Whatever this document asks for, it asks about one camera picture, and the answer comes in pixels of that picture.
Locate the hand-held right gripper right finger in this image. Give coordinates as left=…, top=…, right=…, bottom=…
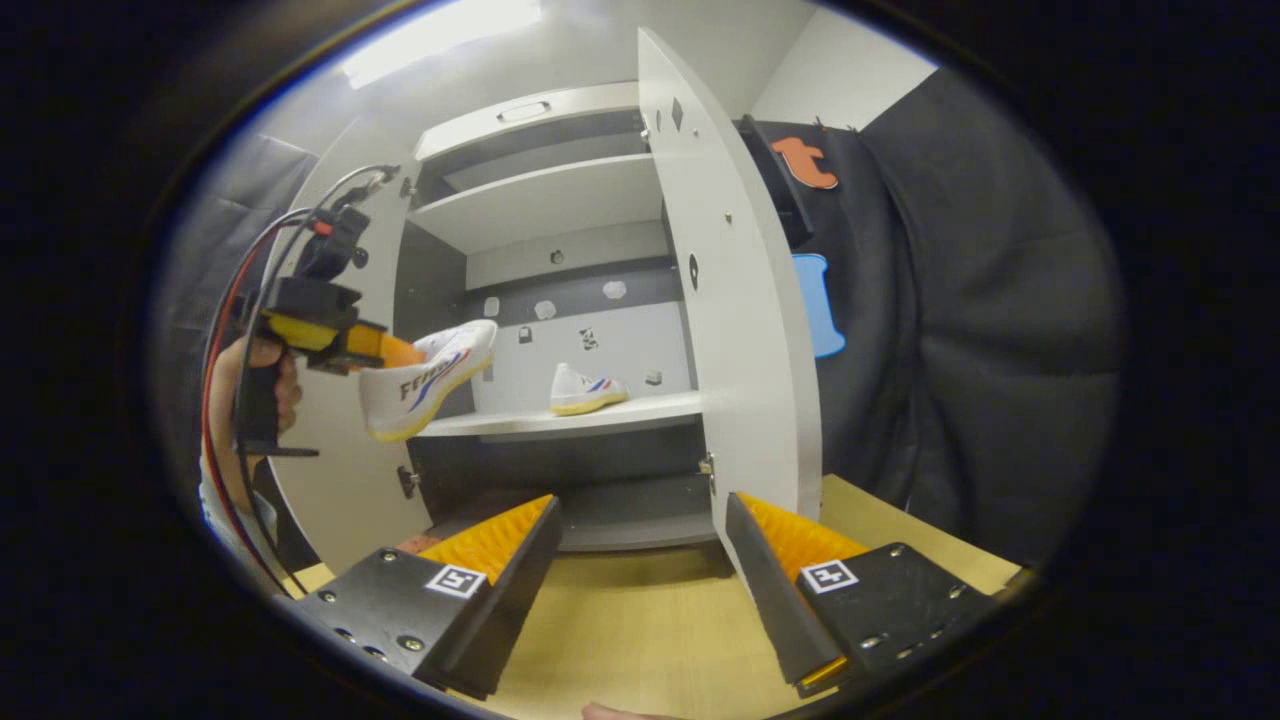
left=725, top=490, right=1001, bottom=699

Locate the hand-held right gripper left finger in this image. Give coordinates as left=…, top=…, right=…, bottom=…
left=290, top=493, right=563, bottom=701

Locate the white striped sneaker shoe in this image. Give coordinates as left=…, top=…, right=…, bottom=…
left=360, top=320, right=498, bottom=443
left=550, top=362, right=631, bottom=417

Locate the white shoe cabinet door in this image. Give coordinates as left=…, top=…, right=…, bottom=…
left=265, top=110, right=441, bottom=576
left=637, top=27, right=824, bottom=576

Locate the white shoe cabinet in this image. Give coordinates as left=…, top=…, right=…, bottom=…
left=265, top=27, right=826, bottom=581

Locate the white cabinet shelf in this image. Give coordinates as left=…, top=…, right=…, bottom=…
left=415, top=390, right=704, bottom=441
left=408, top=153, right=666, bottom=256

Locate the cream cabinet drawer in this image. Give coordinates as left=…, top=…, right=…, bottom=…
left=413, top=82, right=641, bottom=161

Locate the black backdrop cloth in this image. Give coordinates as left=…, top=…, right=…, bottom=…
left=150, top=68, right=1126, bottom=566

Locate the black cable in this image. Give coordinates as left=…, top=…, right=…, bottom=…
left=232, top=163, right=401, bottom=599

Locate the red cable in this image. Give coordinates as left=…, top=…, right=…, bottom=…
left=200, top=215, right=336, bottom=561

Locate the black door handle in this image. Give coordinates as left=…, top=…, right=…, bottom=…
left=740, top=115, right=816, bottom=251

